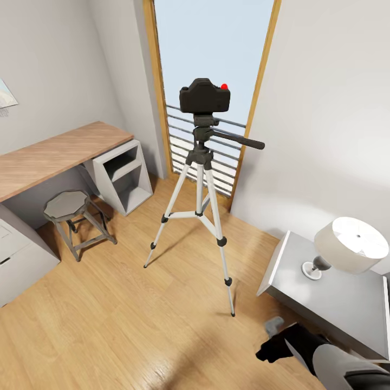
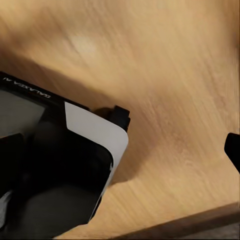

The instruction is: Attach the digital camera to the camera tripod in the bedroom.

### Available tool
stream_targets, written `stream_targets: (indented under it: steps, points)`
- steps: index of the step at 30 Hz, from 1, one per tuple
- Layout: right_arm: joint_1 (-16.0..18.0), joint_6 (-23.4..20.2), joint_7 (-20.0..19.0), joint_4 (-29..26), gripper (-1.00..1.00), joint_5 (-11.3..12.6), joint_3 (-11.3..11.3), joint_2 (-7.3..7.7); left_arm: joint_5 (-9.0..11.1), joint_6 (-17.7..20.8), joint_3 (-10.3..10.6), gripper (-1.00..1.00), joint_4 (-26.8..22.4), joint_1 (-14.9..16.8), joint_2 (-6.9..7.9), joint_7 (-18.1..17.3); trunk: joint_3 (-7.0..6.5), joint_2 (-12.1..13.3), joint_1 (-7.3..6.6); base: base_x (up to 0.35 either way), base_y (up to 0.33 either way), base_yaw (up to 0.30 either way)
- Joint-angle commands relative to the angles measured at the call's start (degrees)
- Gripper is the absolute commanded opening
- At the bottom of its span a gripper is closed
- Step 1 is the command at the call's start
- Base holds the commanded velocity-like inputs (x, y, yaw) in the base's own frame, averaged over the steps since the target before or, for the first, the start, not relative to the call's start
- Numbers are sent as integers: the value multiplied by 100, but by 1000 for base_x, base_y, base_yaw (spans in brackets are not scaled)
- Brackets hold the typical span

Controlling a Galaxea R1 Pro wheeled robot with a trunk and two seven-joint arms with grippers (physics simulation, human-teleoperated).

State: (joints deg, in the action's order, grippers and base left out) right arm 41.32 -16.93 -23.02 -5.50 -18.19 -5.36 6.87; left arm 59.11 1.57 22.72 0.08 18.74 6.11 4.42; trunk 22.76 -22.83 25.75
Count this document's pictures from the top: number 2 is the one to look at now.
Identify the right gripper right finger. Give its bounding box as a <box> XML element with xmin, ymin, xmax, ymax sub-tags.
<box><xmin>224</xmin><ymin>133</ymin><xmax>240</xmax><ymax>173</ymax></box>

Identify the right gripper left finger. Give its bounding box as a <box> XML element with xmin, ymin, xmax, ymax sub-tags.
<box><xmin>0</xmin><ymin>133</ymin><xmax>26</xmax><ymax>193</ymax></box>

